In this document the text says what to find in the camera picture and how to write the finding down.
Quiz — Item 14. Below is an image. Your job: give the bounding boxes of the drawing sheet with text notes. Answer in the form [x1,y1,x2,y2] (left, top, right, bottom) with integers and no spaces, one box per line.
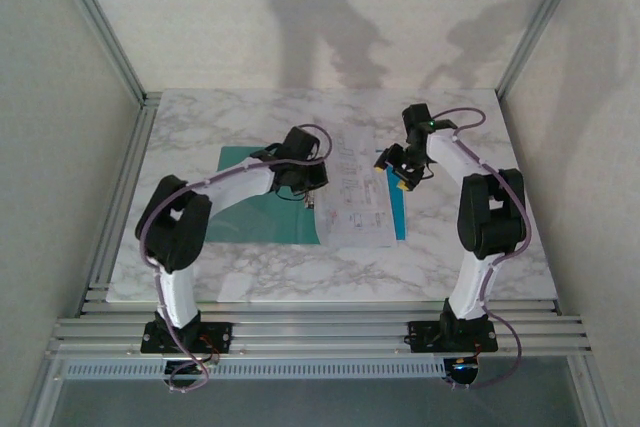
[325,119,392,228]

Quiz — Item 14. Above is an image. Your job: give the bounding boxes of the teal plastic folder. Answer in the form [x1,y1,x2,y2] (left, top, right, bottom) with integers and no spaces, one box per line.
[205,145,410,247]

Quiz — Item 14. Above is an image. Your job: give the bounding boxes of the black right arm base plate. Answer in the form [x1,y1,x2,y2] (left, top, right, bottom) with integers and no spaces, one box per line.
[406,318,499,353]

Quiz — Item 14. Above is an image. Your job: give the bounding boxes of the aluminium frame rails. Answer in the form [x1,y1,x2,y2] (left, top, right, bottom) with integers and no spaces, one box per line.
[44,296,594,364]

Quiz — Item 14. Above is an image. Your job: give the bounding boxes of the aluminium frame post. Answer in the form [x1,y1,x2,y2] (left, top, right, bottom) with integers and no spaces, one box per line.
[493,0,592,99]
[47,0,162,104]

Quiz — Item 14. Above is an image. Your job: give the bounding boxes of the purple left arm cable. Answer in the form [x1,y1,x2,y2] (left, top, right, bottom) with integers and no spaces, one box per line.
[138,123,335,394]

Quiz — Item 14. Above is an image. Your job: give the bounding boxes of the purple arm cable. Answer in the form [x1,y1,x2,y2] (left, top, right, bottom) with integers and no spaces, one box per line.
[138,123,335,394]
[433,106,531,392]

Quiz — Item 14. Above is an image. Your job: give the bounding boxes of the aluminium side rail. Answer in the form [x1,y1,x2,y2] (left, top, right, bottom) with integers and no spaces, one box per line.
[78,91,162,304]

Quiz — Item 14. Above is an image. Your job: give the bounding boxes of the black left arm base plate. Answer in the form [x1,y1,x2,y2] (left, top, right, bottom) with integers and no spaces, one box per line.
[140,320,234,355]

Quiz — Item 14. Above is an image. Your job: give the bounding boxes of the grey slotted cable duct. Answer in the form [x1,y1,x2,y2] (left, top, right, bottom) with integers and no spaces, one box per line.
[58,357,449,381]

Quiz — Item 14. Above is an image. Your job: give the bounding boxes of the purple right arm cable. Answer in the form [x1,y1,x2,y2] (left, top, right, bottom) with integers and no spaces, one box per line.
[433,106,531,392]

